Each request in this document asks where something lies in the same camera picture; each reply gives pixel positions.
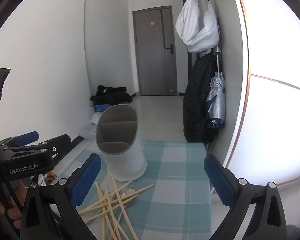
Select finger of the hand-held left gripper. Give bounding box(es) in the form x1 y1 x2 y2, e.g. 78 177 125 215
0 131 40 147
4 134 73 162

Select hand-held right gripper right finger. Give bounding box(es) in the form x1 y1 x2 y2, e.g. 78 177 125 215
204 154 287 240

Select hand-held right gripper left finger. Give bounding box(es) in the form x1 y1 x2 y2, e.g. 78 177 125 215
19 153 102 240

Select pile of bamboo chopsticks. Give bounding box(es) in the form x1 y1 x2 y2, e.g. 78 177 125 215
78 176 154 240

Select metal spoon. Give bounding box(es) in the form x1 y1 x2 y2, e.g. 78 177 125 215
120 187 138 207

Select white grey utensil holder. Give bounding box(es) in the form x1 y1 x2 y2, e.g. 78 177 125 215
95 104 147 182

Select white shoulder bag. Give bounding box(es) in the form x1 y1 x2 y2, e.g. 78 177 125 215
175 0 220 53

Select person's left hand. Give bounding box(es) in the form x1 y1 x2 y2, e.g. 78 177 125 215
0 181 28 230

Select white printed shoe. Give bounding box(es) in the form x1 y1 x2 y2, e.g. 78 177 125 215
37 174 49 187

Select white plastic package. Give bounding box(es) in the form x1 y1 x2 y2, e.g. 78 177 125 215
89 112 103 126

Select teal checked placemat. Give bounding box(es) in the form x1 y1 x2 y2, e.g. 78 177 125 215
50 140 212 240

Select blue cardboard box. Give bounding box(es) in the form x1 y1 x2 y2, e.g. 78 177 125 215
94 103 113 113

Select black clothes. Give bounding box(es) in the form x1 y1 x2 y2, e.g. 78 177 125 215
90 84 133 105

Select silver folded umbrella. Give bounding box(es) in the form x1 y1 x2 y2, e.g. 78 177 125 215
205 46 227 130

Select black backpack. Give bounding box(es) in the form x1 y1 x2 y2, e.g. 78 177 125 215
182 54 218 144

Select grey door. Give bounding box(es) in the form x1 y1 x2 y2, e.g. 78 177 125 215
132 5 178 96

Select frosted glass panel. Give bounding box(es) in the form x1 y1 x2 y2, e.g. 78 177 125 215
227 0 300 188

